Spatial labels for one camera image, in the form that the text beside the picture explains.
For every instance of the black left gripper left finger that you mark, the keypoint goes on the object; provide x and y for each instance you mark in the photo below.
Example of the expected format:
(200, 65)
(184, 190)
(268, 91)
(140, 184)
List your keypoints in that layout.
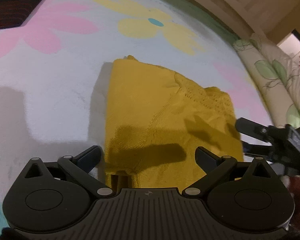
(54, 195)

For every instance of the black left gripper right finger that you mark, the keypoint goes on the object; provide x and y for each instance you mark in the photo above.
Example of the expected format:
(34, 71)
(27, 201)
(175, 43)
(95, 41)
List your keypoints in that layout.
(241, 195)

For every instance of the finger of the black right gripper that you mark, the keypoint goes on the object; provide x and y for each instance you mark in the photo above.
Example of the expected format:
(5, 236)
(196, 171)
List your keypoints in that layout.
(253, 129)
(264, 151)

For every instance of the mustard yellow knit garment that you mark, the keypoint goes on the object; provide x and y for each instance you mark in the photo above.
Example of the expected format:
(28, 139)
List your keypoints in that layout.
(155, 120)

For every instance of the cream floral folded quilt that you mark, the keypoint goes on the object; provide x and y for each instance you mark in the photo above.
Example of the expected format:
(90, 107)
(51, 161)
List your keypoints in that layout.
(276, 76)

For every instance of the floral pastel bed sheet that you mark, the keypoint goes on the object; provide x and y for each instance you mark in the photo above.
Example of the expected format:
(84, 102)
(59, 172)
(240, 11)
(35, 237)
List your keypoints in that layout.
(54, 71)

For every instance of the wooden bed frame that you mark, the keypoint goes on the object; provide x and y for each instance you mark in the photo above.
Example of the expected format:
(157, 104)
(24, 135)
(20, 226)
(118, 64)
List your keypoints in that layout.
(274, 19)

